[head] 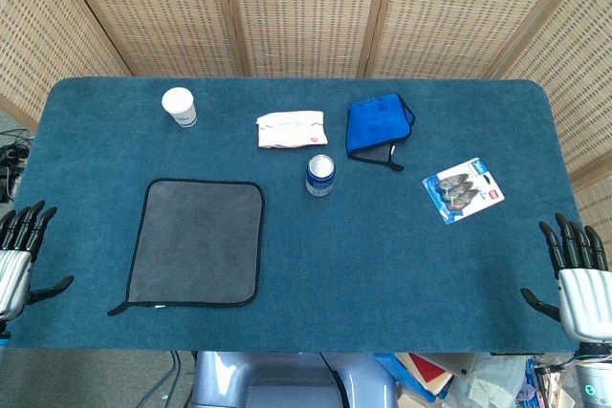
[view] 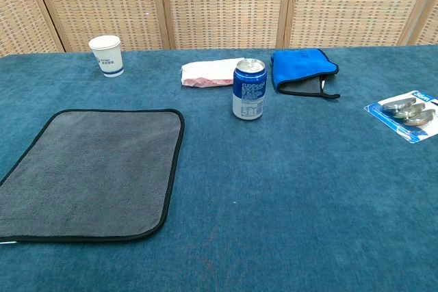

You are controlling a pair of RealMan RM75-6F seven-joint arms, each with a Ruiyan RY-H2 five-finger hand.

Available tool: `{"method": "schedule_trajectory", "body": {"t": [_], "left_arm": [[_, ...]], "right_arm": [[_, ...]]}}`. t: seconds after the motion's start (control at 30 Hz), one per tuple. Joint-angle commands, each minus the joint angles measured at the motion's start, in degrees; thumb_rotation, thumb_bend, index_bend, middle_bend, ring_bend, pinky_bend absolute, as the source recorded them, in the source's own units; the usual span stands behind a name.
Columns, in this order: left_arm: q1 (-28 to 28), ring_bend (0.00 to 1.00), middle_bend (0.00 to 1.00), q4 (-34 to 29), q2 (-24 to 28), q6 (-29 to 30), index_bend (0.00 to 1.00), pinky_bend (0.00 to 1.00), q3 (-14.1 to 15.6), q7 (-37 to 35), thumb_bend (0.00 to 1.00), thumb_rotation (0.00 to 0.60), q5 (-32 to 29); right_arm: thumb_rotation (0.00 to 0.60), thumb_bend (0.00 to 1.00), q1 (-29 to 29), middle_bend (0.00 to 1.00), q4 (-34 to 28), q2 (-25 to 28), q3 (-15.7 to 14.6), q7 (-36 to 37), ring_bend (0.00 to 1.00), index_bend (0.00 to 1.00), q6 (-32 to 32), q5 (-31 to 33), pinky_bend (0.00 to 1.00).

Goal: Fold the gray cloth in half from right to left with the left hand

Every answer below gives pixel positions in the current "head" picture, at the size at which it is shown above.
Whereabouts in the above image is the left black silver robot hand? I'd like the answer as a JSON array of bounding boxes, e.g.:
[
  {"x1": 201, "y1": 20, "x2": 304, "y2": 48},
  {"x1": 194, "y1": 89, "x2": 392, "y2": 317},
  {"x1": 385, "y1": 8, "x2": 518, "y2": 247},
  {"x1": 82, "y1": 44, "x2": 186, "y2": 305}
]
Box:
[{"x1": 0, "y1": 200, "x2": 76, "y2": 323}]

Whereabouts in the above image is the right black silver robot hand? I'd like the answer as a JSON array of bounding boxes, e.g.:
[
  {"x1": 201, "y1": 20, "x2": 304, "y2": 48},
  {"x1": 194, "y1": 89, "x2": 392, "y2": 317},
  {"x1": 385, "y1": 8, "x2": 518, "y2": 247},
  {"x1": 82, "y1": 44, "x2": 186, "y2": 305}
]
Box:
[{"x1": 519, "y1": 211, "x2": 612, "y2": 345}]

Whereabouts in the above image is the grey and green cloth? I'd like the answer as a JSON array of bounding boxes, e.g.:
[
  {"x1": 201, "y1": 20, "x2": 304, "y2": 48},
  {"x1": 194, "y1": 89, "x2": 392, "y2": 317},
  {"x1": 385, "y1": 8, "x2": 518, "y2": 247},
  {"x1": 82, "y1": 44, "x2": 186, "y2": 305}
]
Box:
[{"x1": 106, "y1": 178, "x2": 266, "y2": 317}]

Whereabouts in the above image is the blue microfiber cloth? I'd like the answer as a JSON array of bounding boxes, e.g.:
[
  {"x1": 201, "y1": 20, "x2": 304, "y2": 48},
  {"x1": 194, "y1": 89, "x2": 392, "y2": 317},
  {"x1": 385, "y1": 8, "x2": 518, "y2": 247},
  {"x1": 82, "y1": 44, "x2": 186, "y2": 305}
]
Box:
[{"x1": 346, "y1": 94, "x2": 417, "y2": 172}]

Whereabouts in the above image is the white plastic bag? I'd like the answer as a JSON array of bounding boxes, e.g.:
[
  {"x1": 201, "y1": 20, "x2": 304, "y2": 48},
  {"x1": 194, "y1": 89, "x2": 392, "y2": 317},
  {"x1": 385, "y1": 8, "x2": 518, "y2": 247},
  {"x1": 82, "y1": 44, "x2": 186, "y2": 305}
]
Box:
[{"x1": 448, "y1": 354, "x2": 530, "y2": 408}]

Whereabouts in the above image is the blue blister pack of hooks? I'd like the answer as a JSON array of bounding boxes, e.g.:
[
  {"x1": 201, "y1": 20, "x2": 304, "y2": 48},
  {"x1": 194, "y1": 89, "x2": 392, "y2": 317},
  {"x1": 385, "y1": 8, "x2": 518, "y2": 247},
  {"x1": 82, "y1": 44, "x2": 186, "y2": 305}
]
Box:
[{"x1": 422, "y1": 157, "x2": 506, "y2": 225}]

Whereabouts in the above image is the red book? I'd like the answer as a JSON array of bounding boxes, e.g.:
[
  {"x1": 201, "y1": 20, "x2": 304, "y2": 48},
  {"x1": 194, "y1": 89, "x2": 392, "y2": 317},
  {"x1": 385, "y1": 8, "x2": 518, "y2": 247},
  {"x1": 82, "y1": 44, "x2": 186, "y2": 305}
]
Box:
[{"x1": 407, "y1": 353, "x2": 454, "y2": 399}]

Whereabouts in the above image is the woven bamboo screen panel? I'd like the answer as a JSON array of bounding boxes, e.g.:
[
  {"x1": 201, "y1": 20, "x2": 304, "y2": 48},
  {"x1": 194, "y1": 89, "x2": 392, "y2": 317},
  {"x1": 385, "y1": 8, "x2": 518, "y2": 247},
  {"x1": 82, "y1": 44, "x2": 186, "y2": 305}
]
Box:
[
  {"x1": 487, "y1": 0, "x2": 612, "y2": 256},
  {"x1": 0, "y1": 0, "x2": 133, "y2": 132},
  {"x1": 356, "y1": 0, "x2": 601, "y2": 79},
  {"x1": 208, "y1": 0, "x2": 396, "y2": 78},
  {"x1": 40, "y1": 0, "x2": 250, "y2": 78}
]

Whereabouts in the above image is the teal carpet table cover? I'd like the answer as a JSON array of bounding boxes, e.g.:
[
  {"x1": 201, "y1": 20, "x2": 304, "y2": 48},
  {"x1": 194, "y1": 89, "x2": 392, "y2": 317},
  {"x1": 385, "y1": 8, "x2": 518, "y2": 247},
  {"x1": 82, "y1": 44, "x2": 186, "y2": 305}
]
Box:
[{"x1": 7, "y1": 76, "x2": 582, "y2": 354}]

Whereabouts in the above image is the white paper cup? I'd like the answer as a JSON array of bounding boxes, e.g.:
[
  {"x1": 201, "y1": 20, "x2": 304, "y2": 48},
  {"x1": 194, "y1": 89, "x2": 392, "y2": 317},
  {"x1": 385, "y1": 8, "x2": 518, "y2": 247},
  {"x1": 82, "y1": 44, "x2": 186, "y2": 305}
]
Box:
[{"x1": 161, "y1": 86, "x2": 198, "y2": 129}]

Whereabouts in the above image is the blue white soda can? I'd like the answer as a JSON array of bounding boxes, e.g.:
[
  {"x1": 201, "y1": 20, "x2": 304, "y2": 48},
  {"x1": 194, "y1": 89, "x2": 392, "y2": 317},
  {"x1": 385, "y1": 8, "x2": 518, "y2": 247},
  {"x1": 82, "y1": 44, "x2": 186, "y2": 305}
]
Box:
[{"x1": 305, "y1": 154, "x2": 337, "y2": 198}]

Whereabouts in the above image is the grey-blue robot torso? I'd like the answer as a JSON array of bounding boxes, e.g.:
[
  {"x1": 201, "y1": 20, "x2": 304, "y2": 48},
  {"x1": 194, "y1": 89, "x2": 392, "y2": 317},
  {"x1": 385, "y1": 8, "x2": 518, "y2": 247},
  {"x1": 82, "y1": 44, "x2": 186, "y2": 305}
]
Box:
[{"x1": 190, "y1": 351, "x2": 398, "y2": 408}]

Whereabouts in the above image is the black cable bundle on floor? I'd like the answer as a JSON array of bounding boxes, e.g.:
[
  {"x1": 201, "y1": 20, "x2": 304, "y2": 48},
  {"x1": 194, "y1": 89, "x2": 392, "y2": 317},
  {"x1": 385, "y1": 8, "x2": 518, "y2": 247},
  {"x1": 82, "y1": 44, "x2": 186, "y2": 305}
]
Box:
[{"x1": 0, "y1": 128, "x2": 35, "y2": 204}]

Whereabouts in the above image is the black cable on torso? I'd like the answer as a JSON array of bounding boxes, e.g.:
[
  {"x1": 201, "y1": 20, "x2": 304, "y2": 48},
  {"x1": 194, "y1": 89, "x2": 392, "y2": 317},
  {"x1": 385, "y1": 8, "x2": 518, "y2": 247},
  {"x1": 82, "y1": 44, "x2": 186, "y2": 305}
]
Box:
[{"x1": 318, "y1": 353, "x2": 348, "y2": 408}]

